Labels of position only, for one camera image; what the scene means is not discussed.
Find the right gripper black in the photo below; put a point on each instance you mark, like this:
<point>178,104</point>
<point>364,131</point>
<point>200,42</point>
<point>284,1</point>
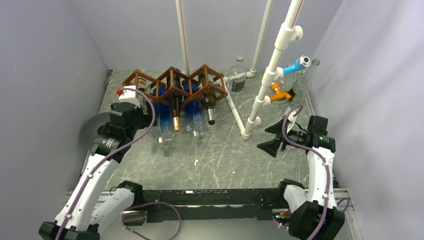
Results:
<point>271,147</point>

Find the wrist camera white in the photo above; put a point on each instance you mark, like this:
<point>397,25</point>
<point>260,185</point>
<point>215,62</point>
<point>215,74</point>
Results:
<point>128,95</point>
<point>291,119</point>

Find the blue pipe valve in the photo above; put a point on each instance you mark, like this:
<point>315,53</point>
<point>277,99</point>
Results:
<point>300,64</point>

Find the blue square bottle right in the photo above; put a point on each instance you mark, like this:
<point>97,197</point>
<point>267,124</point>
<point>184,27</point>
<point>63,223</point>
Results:
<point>193,118</point>

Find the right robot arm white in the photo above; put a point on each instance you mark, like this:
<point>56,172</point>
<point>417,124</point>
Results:
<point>314,212</point>

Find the wide clear jar bottle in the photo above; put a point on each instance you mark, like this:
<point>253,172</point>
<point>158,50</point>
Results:
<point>285,76</point>

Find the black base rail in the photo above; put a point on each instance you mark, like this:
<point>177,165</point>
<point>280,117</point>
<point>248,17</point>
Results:
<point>209,204</point>

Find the tall clear wine bottle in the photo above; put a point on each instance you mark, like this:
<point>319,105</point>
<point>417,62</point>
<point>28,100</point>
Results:
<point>303,84</point>

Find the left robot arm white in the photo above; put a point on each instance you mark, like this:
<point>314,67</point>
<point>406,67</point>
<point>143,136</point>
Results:
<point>80,218</point>

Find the dark bottle gold cap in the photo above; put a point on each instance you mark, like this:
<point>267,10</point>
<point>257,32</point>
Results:
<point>175,100</point>

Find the orange pipe tap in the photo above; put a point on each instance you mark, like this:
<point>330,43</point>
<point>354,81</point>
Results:
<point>279,94</point>

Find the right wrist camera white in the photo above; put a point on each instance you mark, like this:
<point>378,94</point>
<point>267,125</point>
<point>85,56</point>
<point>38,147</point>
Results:
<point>291,119</point>

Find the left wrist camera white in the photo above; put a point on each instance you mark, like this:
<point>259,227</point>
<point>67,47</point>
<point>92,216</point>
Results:
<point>128,95</point>

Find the brown wooden wine rack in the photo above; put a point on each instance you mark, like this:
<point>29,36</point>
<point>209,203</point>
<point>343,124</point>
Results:
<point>157,91</point>

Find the green wine bottle silver cap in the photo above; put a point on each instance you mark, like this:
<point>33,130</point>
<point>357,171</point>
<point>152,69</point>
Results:
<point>208,100</point>

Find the grey foam disc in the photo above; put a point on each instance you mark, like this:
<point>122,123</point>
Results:
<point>90,129</point>

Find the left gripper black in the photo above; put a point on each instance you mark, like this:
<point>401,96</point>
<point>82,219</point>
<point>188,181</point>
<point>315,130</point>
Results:
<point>145,119</point>

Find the standing clear flask bottle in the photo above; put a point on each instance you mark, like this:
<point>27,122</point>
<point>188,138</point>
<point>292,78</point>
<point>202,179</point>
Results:
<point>237,76</point>

